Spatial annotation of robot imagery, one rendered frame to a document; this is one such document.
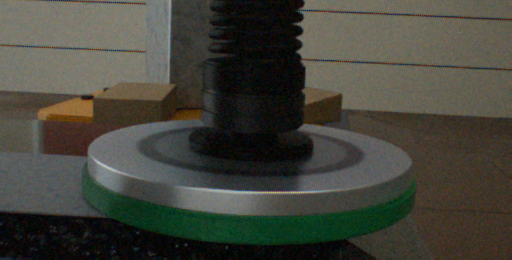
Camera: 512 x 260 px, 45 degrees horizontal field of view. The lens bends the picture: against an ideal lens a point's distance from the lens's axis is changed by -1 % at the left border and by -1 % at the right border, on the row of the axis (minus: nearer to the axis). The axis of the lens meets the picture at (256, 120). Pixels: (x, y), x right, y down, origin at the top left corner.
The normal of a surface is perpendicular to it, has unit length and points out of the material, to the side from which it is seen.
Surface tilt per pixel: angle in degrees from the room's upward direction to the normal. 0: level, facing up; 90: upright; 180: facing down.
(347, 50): 90
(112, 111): 90
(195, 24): 90
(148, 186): 90
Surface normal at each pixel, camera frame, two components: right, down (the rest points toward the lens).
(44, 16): -0.09, 0.17
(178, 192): -0.35, 0.15
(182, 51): 0.39, 0.18
